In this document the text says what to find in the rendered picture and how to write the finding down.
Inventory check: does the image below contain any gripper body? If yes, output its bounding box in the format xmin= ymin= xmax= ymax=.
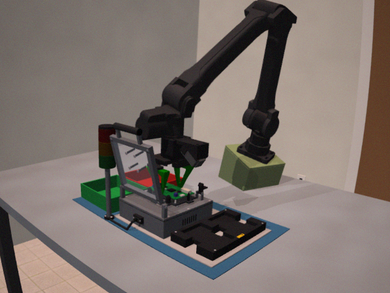
xmin=155 ymin=135 xmax=190 ymax=170

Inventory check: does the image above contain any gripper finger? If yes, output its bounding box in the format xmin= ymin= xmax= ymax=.
xmin=174 ymin=165 xmax=194 ymax=188
xmin=158 ymin=169 xmax=170 ymax=194

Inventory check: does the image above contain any green bin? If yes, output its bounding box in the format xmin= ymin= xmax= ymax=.
xmin=80 ymin=175 xmax=133 ymax=213

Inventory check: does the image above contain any red bin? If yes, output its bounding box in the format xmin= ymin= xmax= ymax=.
xmin=158 ymin=173 xmax=182 ymax=186

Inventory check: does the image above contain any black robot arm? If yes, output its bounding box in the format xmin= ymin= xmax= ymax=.
xmin=136 ymin=0 xmax=297 ymax=168

